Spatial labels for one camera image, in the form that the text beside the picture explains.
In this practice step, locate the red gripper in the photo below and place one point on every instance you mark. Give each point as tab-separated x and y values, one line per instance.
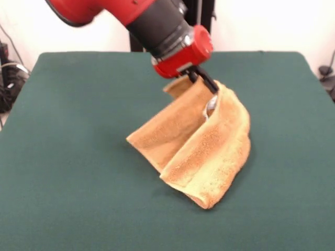
188	57

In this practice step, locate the orange terry towel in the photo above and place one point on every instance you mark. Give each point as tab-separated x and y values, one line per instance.
209	157

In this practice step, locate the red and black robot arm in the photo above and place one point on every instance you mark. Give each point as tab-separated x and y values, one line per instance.
157	26

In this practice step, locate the dark green table cloth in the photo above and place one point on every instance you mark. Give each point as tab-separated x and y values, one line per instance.
78	157

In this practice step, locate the black power strip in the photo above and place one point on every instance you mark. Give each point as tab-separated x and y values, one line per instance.
4	49

